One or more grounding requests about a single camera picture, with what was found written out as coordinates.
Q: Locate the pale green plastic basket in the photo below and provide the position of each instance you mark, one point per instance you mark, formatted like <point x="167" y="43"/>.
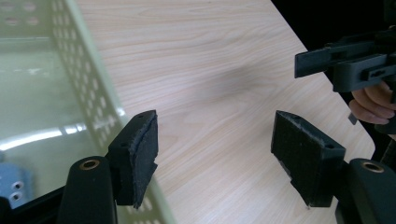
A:
<point x="43" y="93"/>

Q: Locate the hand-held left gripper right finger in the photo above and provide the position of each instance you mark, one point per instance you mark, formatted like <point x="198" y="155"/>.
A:
<point x="306" y="161"/>

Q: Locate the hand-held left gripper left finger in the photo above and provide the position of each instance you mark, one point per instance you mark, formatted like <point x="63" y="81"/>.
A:
<point x="137" y="161"/>

